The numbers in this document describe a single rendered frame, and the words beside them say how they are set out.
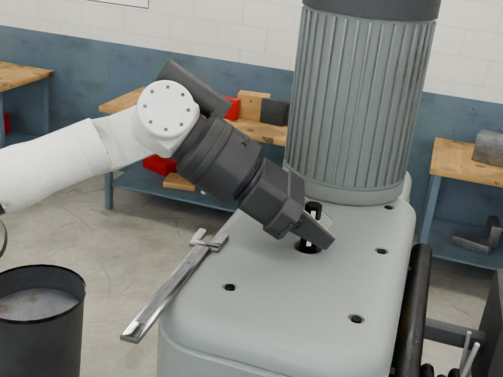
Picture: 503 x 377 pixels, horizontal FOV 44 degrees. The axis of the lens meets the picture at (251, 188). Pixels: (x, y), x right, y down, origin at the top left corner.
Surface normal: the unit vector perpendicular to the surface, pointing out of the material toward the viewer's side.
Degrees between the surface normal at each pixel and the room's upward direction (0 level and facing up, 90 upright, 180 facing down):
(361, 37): 90
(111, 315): 0
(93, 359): 0
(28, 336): 94
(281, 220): 90
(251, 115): 90
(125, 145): 61
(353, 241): 0
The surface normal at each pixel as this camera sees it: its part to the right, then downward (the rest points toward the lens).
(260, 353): -0.23, -0.11
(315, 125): -0.68, 0.23
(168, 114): 0.26, -0.09
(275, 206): -0.07, 0.39
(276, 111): -0.37, 0.33
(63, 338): 0.79, 0.36
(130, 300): 0.09, -0.92
